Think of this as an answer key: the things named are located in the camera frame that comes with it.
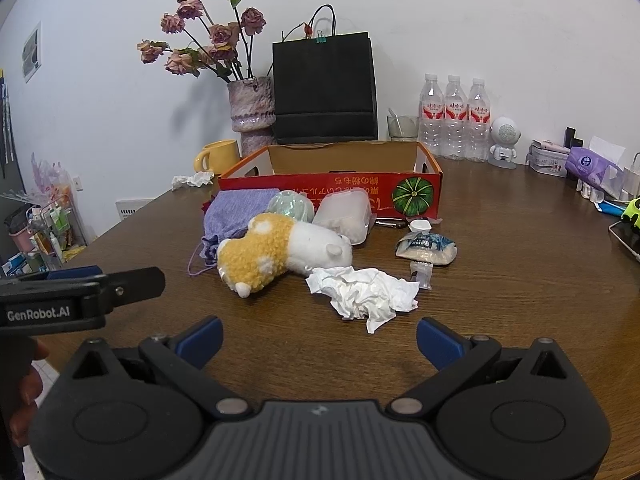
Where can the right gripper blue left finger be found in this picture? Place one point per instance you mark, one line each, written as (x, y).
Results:
(191, 349)

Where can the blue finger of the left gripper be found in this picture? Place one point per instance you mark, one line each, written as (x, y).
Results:
(71, 273)

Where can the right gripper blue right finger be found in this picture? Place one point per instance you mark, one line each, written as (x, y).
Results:
(443, 347)

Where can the small clear sachet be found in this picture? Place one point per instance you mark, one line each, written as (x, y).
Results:
(421, 272)

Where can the white tissue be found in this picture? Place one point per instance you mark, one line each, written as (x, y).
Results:
(368, 294)

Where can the blue white snack packet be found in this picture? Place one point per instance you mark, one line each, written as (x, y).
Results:
(427, 247)

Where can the yellow white plush toy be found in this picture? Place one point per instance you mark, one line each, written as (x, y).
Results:
(274, 244)

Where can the purple cloth pouch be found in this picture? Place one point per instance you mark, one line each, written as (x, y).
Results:
(226, 216)

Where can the translucent plastic container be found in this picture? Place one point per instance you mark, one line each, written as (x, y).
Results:
(347, 213)

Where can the iridescent plastic ball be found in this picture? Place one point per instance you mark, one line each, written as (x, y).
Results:
(292, 204)

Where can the person left hand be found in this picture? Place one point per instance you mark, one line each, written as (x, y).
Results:
(29, 388)

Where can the cluttered shelf rack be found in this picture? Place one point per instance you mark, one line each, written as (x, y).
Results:
(47, 230)

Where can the crumpled tissue near mug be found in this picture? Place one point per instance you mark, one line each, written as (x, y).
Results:
(197, 180)

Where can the red cardboard pumpkin box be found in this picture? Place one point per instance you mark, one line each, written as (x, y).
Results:
(402, 179)

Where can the yellow mug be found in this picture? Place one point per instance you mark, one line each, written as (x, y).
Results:
(217, 157)

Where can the middle water bottle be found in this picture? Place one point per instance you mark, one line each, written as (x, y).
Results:
(456, 112)

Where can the water bottle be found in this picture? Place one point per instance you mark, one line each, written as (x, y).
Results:
(431, 114)
(476, 141)
(456, 112)

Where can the small tin box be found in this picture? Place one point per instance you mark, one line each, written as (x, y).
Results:
(547, 158)

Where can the metal tray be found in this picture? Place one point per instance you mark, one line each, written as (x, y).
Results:
(627, 237)

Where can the glass cup with spoon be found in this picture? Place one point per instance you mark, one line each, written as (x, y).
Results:
(402, 128)

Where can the white astronaut speaker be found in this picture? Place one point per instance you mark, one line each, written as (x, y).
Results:
(504, 135)

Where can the purple wipes pack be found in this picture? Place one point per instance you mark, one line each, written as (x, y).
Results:
(595, 170)

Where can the yellow green toy car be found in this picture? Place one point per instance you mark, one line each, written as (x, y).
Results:
(631, 214)

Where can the right water bottle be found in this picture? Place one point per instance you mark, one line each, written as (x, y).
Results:
(476, 141)

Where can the black small box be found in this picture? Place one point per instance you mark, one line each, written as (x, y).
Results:
(571, 139)

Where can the left water bottle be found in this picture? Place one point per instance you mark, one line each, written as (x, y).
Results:
(431, 114)

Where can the purple ceramic vase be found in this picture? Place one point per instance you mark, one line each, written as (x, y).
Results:
(252, 113)

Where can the white paper bag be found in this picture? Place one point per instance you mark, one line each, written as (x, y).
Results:
(631, 178)

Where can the dried pink roses bunch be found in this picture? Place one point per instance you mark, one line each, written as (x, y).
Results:
(224, 48)

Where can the black paper bag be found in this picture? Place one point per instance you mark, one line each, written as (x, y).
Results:
(324, 93)

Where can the wall picture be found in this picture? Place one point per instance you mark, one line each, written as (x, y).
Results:
(31, 54)

